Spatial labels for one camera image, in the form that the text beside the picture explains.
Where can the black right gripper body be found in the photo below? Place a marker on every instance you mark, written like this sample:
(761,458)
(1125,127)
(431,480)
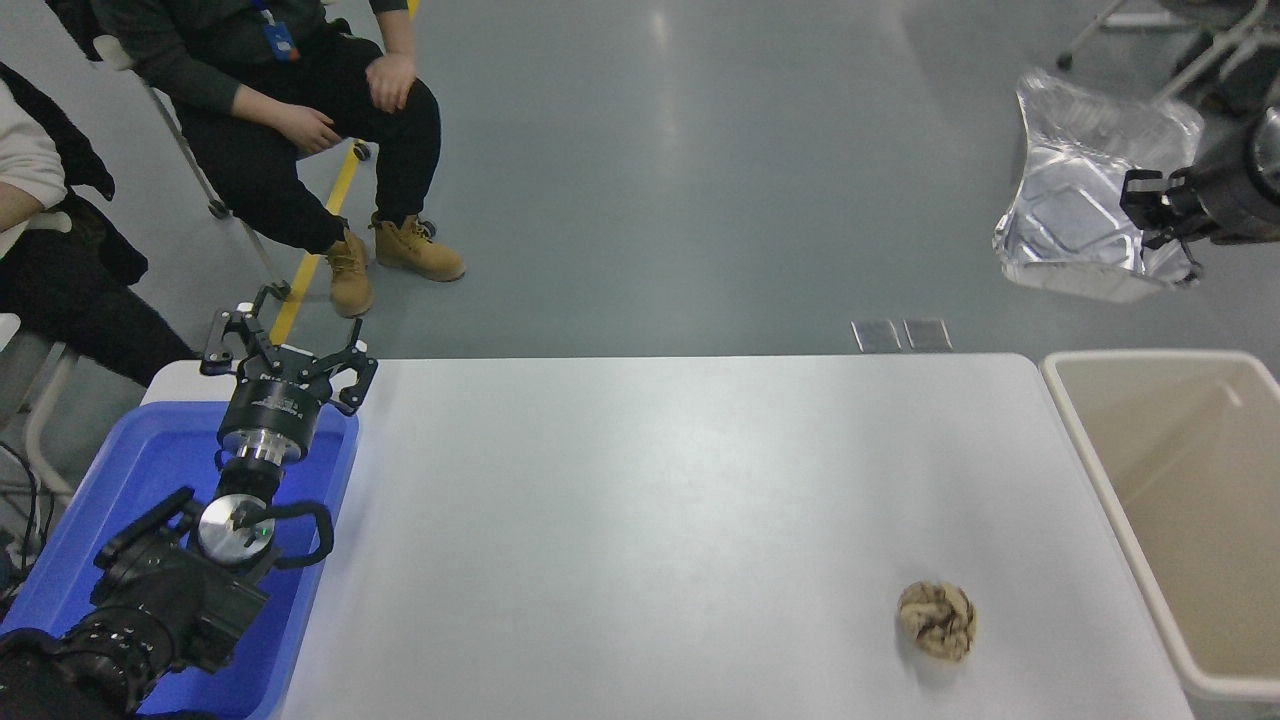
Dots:
(1225,200)

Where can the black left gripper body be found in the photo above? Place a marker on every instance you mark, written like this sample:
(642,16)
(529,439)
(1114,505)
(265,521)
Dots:
(275,405)

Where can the silver foil tray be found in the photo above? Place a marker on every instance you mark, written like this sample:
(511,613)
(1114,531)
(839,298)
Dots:
(1080,200)

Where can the seated person's right hand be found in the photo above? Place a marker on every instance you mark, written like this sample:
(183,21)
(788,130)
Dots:
(306,128)

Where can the seated person's left hand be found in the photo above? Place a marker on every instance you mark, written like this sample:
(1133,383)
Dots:
(391,81)

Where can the seated person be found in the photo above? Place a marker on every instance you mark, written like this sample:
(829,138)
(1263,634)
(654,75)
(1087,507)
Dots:
(250,180)

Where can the blue plastic tray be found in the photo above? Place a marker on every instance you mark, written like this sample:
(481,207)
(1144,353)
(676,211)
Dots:
(130,470)

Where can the white wheeled chair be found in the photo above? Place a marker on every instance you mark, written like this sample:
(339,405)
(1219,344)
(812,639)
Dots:
(1090,32)

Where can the large pale bin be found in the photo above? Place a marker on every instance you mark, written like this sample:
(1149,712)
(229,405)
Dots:
(1200,500)

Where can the silver floor socket cover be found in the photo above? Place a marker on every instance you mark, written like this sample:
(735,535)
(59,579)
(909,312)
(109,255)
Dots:
(876,335)
(927,333)

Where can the blue ID badge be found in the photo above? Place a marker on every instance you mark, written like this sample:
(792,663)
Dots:
(282,42)

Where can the crumpled tan paper ball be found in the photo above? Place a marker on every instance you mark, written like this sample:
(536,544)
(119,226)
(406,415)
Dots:
(937,622)

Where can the white tubular chair frame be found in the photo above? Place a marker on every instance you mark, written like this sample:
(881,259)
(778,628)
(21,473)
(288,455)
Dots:
(48,390)

